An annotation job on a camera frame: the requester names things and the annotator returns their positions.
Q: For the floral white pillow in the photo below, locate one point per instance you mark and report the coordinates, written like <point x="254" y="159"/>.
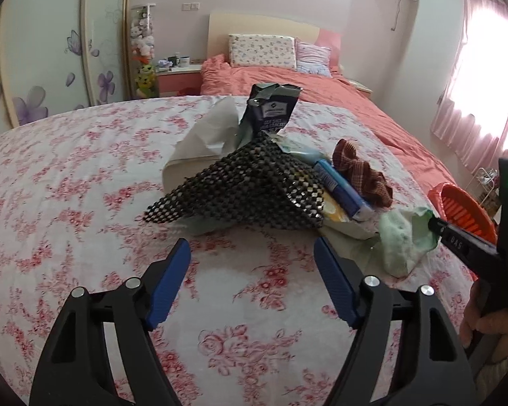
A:
<point x="262" y="50"/>

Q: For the white air conditioner pipe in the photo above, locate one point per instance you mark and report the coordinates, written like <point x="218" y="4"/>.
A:
<point x="400" y="8"/>

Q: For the beige headboard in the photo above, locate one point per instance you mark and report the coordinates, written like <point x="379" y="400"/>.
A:
<point x="262" y="23"/>

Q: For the pink curtain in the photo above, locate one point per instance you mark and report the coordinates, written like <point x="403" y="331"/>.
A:
<point x="478" y="72"/>

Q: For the stuffed toys hanging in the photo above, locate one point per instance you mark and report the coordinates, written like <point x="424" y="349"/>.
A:
<point x="144" y="50"/>

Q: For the wardrobe with purple flowers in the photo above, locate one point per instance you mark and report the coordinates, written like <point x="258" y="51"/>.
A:
<point x="46" y="50"/>

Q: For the blue rectangular packet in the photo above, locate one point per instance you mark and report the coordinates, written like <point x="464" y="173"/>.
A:
<point x="343" y="190"/>

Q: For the pink floral sheet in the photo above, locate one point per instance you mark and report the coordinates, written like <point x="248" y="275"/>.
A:
<point x="89" y="177"/>

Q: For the person's right hand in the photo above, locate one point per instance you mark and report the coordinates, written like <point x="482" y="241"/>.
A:
<point x="497" y="319"/>

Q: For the coral duvet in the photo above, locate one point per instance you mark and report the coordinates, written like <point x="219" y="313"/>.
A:
<point x="355" y="105"/>

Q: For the white yellow plastic wrapper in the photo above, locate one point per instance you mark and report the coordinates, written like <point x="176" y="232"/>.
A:
<point x="343" y="224"/>

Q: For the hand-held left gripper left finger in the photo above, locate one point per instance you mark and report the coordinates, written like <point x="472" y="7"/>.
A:
<point x="169" y="283"/>

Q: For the wall switch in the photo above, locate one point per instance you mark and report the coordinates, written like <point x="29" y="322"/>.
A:
<point x="191" y="6"/>

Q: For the dark snack bag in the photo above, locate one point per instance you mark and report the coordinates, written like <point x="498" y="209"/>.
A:
<point x="271" y="110"/>

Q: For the pink white nightstand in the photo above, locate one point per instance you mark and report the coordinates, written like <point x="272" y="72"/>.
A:
<point x="173" y="80"/>
<point x="360" y="85"/>

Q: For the striped pink pillow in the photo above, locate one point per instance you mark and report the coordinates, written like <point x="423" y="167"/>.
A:
<point x="313" y="59"/>

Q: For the orange plastic basket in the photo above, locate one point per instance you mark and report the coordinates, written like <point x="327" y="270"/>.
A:
<point x="461" y="203"/>

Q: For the green terry cloth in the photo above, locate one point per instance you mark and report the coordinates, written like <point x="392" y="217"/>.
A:
<point x="402" y="241"/>

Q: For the black mesh mat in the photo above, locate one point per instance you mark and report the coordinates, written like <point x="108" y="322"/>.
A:
<point x="237" y="186"/>

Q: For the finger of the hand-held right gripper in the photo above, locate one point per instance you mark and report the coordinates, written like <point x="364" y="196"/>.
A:
<point x="465" y="237"/>

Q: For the brown checked cloth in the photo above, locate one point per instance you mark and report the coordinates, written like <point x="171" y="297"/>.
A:
<point x="360" y="173"/>

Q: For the person's right forearm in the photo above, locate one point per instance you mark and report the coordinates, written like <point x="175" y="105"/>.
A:
<point x="501" y="357"/>

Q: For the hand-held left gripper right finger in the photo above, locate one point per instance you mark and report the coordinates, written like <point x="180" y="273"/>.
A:
<point x="334" y="279"/>

